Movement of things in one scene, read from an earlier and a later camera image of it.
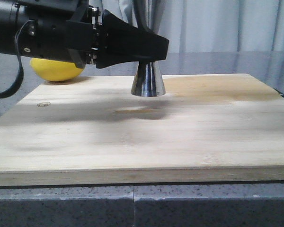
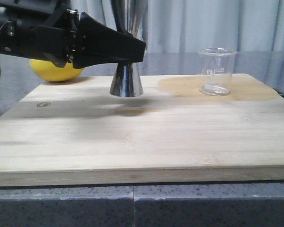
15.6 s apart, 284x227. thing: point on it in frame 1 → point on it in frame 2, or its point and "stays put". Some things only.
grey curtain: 215,26 stays put
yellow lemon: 52,70 stays put
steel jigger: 148,81 → 128,20
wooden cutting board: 211,128 stays put
